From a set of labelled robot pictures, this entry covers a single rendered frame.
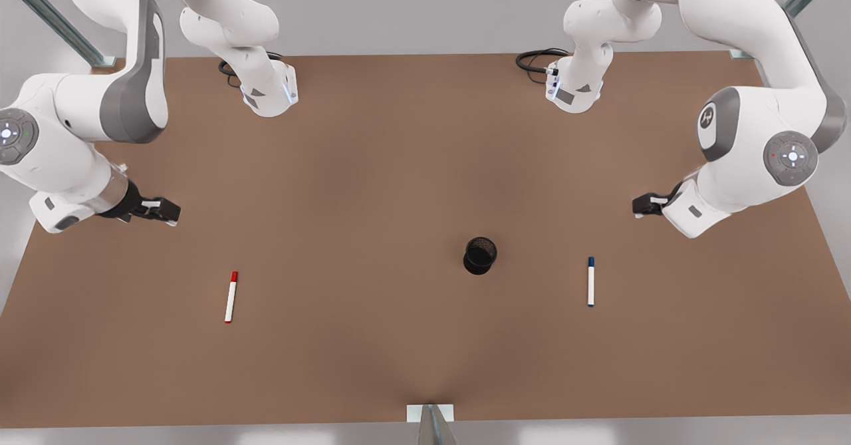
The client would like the red capped white marker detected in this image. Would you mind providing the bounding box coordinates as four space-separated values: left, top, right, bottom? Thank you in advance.
224 271 239 325

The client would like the black mesh pen cup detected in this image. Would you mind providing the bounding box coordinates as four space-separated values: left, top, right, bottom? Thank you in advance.
463 236 499 276

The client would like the black cable loop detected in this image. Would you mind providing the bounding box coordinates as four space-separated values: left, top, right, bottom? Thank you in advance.
218 52 285 89
515 48 571 85

